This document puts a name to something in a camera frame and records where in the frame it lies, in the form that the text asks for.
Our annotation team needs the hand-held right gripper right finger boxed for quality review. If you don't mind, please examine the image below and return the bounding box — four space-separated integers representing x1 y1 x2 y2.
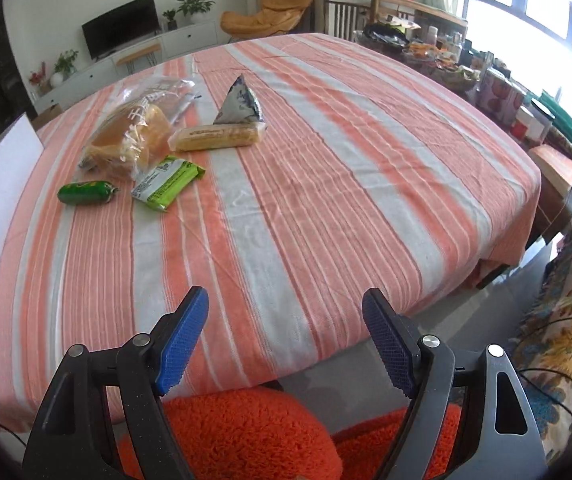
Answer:
362 287 549 480

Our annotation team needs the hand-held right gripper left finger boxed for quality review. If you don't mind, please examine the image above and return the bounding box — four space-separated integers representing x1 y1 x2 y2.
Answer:
22 286 210 480

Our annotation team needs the white cardboard box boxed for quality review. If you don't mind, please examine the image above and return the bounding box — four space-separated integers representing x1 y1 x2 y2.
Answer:
0 114 45 403

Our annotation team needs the green sausage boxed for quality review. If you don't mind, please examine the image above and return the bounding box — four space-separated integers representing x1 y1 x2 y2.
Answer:
57 180 120 207

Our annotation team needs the green and white snack packet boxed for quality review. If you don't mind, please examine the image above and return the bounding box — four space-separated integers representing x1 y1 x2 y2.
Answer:
131 155 206 212

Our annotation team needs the bagged bread loaf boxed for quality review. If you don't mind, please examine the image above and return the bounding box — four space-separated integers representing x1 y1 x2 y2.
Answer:
78 76 202 181

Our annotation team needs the orange fuzzy cushion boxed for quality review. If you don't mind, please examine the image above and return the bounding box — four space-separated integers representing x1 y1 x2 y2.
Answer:
116 387 343 480
331 405 462 480

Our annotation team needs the brown cardboard box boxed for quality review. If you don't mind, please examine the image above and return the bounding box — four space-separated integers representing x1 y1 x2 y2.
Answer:
31 104 64 131

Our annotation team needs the orange striped tablecloth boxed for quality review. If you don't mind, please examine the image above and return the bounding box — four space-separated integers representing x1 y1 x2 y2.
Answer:
0 32 542 428

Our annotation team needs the floral printed cloth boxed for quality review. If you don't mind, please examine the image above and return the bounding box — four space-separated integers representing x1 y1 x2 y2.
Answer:
513 192 572 461

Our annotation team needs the red flower bouquet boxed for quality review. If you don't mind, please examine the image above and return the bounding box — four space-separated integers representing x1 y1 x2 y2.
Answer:
28 62 49 96

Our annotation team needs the yellow wrapped cake bar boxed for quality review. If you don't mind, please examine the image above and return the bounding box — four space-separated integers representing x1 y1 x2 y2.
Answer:
167 121 268 153

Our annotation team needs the green plant in white vase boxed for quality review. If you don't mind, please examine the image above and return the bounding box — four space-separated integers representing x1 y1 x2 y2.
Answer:
51 49 80 87

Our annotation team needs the dark triangular snack packet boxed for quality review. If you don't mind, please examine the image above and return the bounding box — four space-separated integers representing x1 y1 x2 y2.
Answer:
213 74 265 126

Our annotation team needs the wooden chair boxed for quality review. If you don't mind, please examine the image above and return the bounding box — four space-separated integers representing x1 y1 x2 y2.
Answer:
528 145 572 243

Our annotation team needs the white jar with dark lid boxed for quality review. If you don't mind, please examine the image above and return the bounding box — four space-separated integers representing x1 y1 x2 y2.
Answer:
511 102 554 146

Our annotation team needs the wooden stool with metal legs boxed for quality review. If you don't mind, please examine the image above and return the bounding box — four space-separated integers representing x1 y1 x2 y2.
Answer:
116 42 162 78

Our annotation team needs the red printed box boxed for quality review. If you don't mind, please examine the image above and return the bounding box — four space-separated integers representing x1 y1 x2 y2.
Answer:
476 67 527 123

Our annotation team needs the green cloth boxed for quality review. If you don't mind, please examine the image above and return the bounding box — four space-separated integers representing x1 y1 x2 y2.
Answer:
536 90 572 161

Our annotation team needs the black flat television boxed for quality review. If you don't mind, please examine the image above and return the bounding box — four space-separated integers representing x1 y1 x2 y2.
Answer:
81 0 161 61

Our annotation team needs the cluttered side table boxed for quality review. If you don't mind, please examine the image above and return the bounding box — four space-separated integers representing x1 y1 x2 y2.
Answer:
353 20 484 93

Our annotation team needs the white television cabinet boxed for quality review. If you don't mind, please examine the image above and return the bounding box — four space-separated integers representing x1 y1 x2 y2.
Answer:
33 17 218 113

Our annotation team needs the orange lounge chair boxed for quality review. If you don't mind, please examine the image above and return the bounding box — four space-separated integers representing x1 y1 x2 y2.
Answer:
220 0 315 43

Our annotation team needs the leafy plant in white pot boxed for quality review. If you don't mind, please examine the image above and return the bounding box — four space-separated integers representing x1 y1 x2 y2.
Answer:
175 0 218 25

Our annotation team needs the black cable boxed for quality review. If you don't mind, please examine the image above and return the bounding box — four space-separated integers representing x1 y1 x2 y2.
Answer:
516 317 572 418

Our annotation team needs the wooden slatted bed frame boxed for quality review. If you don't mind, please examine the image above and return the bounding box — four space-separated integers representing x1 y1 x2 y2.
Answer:
322 0 469 43

